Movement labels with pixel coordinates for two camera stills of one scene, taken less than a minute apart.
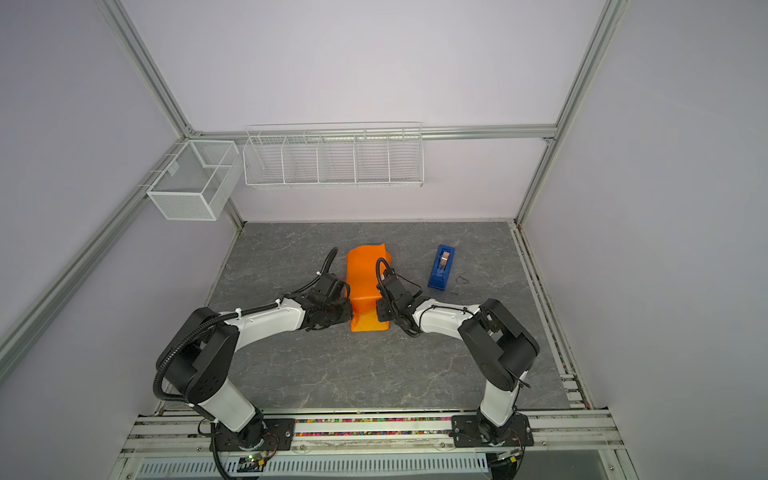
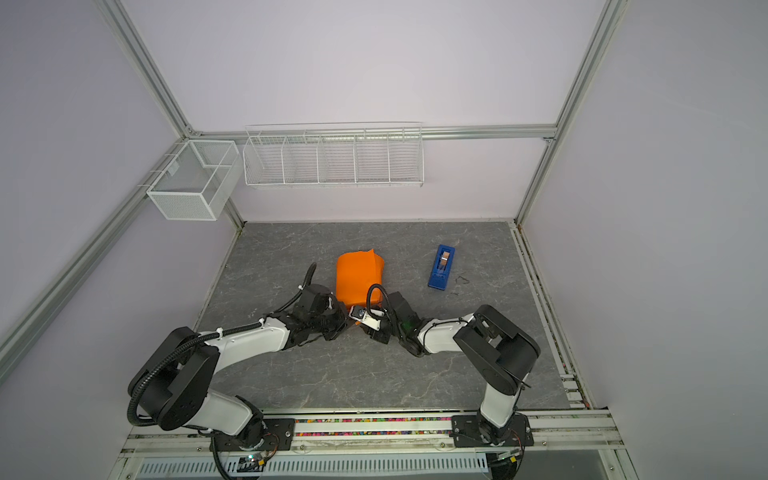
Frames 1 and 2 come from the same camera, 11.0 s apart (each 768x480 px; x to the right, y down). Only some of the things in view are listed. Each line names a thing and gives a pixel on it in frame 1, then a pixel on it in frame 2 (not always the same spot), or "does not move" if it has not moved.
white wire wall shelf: (334, 155) does not move
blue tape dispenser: (442, 265) does not move
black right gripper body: (384, 313) -> (387, 330)
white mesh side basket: (197, 180) does not move
